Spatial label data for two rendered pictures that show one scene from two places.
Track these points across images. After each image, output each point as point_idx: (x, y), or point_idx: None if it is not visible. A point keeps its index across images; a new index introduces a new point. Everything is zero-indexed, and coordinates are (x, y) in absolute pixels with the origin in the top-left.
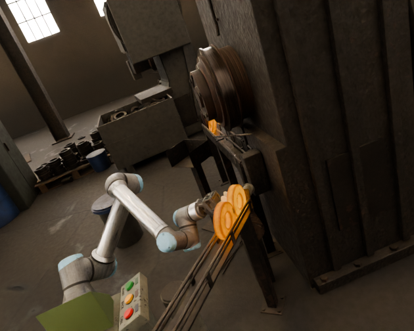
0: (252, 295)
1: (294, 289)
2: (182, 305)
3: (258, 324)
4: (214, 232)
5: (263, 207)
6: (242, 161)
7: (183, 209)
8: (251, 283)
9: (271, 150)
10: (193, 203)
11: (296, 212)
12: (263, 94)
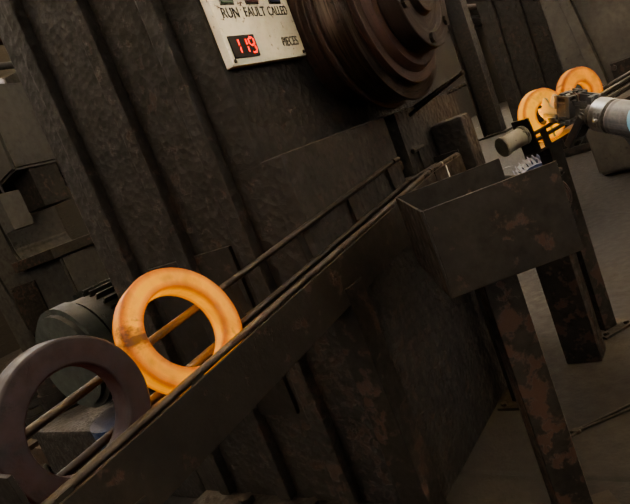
0: None
1: (556, 338)
2: None
3: None
4: (603, 92)
5: (456, 360)
6: (469, 121)
7: (628, 100)
8: (617, 357)
9: (449, 94)
10: (603, 97)
11: None
12: None
